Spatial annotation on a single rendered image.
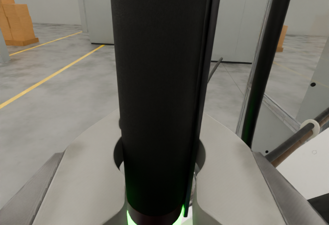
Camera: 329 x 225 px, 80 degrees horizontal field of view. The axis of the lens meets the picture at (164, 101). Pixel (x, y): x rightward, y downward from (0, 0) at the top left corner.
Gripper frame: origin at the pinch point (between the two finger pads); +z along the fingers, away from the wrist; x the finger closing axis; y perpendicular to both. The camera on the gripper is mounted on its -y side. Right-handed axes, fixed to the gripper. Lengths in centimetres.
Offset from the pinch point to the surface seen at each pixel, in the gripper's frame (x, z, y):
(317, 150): 34.2, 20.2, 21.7
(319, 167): 32.9, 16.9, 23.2
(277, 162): 15.0, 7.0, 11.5
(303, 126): 23.6, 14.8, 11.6
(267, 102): 70, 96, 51
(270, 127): 70, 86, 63
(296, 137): 19.2, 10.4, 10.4
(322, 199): 18.5, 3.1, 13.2
